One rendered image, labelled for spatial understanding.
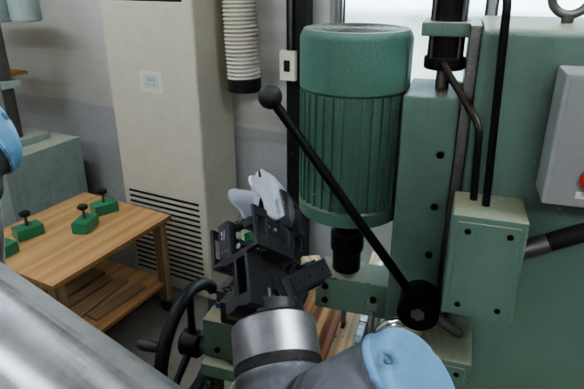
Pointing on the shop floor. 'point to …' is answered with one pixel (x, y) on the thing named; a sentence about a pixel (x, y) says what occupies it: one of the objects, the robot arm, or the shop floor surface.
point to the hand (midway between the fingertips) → (265, 181)
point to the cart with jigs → (90, 255)
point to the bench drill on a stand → (57, 154)
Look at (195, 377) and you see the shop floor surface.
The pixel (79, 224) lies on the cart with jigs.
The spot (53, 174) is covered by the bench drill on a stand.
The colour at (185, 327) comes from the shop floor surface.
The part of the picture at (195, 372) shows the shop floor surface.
